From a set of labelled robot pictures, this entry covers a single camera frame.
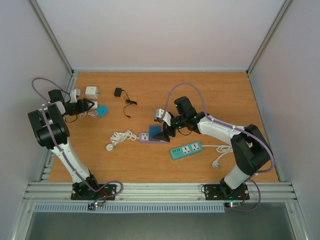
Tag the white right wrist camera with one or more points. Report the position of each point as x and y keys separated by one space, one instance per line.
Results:
x=163 y=116

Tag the purple power strip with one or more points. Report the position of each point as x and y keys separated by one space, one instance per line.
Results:
x=144 y=139

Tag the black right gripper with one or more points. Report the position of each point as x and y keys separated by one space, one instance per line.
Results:
x=167 y=131

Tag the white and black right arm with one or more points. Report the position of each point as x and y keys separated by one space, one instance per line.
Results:
x=250 y=149

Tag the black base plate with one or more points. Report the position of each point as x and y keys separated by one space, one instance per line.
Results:
x=213 y=192
x=110 y=192

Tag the black power adapter with cable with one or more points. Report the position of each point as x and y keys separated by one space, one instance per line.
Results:
x=128 y=102

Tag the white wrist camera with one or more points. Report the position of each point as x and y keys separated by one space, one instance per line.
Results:
x=163 y=116
x=74 y=94

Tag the teal power strip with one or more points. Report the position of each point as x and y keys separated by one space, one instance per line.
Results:
x=186 y=150

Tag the right controller board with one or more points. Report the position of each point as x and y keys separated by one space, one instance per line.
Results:
x=232 y=204

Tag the controller board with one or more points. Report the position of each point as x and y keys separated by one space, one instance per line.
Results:
x=232 y=204
x=95 y=205

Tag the aluminium front rail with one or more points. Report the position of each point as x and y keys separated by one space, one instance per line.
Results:
x=267 y=192

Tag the white tiger print plug adapter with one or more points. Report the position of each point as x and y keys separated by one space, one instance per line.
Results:
x=92 y=92

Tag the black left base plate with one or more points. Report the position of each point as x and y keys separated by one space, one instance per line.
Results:
x=110 y=192

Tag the left controller board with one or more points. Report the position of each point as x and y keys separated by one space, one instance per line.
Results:
x=95 y=205

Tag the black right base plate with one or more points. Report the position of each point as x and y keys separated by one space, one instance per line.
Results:
x=213 y=192

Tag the slotted grey cable duct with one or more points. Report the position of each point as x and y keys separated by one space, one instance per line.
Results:
x=129 y=208

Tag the light blue adapter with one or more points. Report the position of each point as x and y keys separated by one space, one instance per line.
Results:
x=102 y=110

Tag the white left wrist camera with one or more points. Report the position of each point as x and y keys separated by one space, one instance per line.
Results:
x=74 y=94

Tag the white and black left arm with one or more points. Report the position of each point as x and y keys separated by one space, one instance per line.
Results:
x=51 y=131

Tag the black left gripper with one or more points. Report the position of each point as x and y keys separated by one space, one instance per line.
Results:
x=86 y=107

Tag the white charger with cable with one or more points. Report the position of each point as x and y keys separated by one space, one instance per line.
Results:
x=92 y=110

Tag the blue cube socket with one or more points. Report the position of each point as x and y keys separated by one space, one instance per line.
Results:
x=154 y=130

